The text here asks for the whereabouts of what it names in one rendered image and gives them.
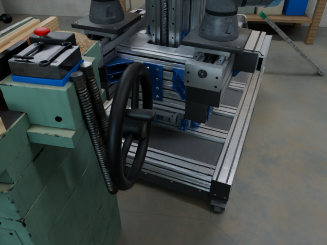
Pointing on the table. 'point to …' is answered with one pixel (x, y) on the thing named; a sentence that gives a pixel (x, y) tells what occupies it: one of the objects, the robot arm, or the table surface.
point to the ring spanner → (54, 54)
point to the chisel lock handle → (6, 18)
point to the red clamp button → (41, 31)
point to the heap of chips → (81, 41)
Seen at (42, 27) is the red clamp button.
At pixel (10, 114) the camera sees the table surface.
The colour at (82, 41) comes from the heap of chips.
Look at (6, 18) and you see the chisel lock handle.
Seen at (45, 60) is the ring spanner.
